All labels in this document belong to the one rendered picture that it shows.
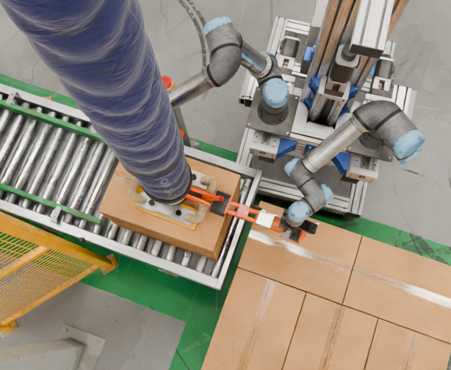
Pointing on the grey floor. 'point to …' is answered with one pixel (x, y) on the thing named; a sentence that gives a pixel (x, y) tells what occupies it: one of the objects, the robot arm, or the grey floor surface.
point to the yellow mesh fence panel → (18, 228)
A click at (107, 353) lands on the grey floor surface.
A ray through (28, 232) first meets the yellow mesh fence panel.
